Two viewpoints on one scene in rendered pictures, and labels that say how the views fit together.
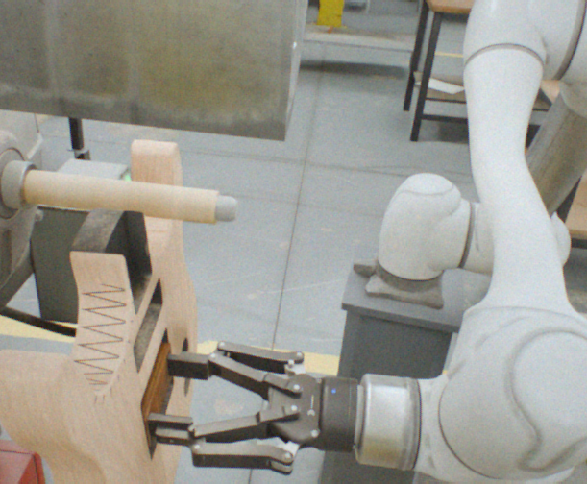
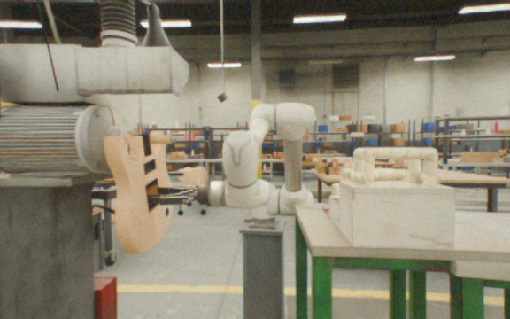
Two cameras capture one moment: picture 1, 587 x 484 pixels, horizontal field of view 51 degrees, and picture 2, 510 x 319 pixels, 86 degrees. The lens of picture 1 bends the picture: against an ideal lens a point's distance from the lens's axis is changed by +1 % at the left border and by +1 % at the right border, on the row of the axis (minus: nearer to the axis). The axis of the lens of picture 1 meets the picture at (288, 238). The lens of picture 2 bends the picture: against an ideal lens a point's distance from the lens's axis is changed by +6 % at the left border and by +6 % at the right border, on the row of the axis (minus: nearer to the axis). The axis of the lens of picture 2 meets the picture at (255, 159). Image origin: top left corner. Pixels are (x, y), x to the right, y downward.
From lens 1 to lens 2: 61 cm
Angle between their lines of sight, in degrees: 27
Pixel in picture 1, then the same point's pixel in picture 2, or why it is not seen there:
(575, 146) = (291, 151)
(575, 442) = (240, 148)
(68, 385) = (121, 143)
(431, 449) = (227, 190)
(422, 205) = not seen: hidden behind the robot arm
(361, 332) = (248, 243)
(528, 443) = (231, 151)
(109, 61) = (137, 81)
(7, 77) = (117, 87)
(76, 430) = (123, 158)
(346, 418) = (204, 188)
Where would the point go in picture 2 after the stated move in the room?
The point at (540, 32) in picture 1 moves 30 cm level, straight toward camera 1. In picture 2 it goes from (266, 114) to (242, 105)
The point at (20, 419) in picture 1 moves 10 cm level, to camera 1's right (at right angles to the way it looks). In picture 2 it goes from (110, 151) to (145, 150)
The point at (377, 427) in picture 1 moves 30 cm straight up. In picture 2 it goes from (212, 188) to (211, 99)
